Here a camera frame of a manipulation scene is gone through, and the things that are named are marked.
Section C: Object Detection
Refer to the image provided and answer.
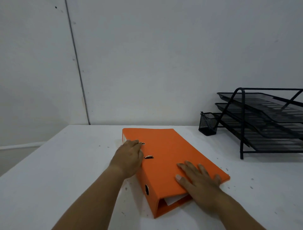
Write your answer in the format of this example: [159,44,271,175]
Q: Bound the person's right hand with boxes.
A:
[175,161,222,215]

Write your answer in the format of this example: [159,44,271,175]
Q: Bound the person's left hand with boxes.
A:
[109,139,144,179]

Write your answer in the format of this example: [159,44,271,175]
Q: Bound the orange lever arch binder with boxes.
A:
[122,128,231,219]

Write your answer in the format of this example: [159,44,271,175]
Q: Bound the person's left forearm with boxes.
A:
[52,165,126,230]

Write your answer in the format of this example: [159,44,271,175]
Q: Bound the person's right forearm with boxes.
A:
[201,191,267,230]

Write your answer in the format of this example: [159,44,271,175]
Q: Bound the white paper sheets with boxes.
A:
[164,194,189,206]

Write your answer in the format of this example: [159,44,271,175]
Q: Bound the black mesh pen cup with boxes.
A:
[198,111,219,136]

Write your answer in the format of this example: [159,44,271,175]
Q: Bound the black mesh three-tier letter tray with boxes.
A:
[214,87,303,160]

